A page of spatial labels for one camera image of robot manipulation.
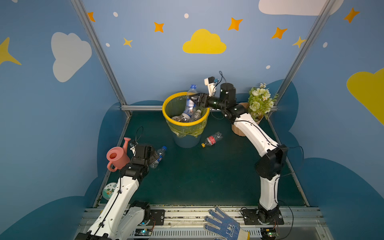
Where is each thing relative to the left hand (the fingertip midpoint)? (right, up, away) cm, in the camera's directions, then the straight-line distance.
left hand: (150, 154), depth 81 cm
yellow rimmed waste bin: (+20, +20, +7) cm, 29 cm away
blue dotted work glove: (+42, -35, -11) cm, 55 cm away
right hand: (+25, +32, -7) cm, 41 cm away
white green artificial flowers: (+65, +31, +9) cm, 72 cm away
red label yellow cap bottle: (+36, +6, +19) cm, 42 cm away
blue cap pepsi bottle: (0, -8, +10) cm, 13 cm away
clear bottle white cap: (+26, +22, +15) cm, 37 cm away
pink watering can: (-19, -2, +2) cm, 19 cm away
